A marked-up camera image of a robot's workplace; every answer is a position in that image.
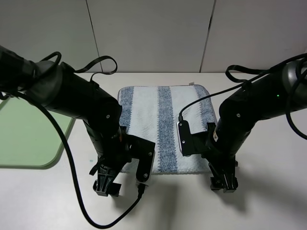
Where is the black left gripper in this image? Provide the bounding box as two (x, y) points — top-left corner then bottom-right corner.
(86, 119), (131, 197)

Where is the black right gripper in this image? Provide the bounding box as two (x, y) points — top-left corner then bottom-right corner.
(205, 122), (252, 193)

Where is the blue white striped towel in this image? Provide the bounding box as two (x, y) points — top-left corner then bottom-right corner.
(118, 84), (210, 174)

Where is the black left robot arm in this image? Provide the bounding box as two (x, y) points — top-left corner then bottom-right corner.
(0, 47), (125, 196)

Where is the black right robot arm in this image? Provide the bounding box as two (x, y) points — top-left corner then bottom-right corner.
(205, 58), (307, 192)

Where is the green plastic tray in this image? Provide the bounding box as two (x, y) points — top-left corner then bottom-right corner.
(0, 98), (64, 169)

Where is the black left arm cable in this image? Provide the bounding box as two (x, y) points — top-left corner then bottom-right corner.
(0, 52), (146, 228)

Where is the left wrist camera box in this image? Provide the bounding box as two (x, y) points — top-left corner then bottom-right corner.
(123, 134), (155, 183)

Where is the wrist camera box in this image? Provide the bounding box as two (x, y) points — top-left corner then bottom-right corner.
(123, 134), (155, 183)
(177, 120), (208, 157)

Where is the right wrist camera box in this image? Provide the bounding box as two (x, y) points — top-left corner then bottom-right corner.
(177, 120), (208, 157)

